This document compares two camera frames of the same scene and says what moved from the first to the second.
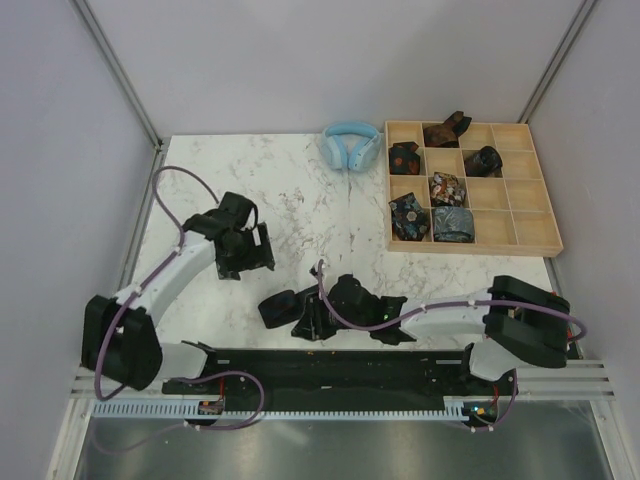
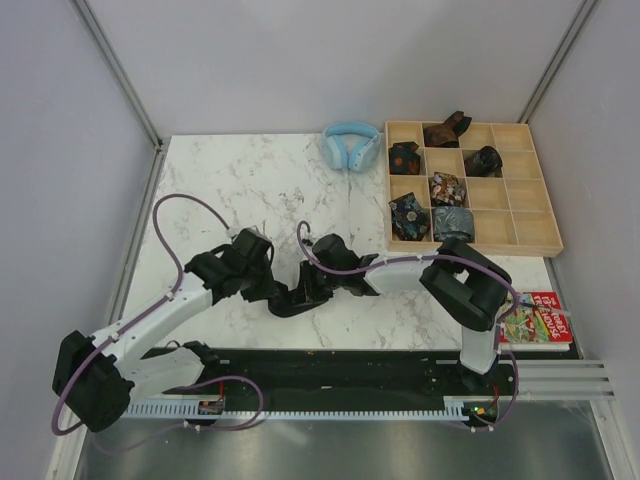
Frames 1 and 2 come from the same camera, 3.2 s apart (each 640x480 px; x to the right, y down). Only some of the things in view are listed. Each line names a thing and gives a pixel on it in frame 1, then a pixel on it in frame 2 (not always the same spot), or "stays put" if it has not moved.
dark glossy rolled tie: x=485 y=162 stays put
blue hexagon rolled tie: x=410 y=219 stays put
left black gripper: x=259 y=256 → x=266 y=288
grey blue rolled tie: x=453 y=224 stays put
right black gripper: x=311 y=324 → x=306 y=272
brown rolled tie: x=446 y=134 stays put
